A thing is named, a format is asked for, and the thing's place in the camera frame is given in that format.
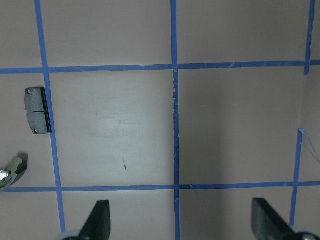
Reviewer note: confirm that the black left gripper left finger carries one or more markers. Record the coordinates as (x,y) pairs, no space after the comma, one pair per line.
(96,227)

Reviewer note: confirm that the black brake pad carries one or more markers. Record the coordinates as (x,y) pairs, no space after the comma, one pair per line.
(37,112)

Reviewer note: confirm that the dark curved brake shoe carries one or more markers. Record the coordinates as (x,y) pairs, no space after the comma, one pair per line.
(14,171)

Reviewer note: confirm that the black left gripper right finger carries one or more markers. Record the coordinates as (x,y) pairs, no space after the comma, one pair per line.
(267,224)

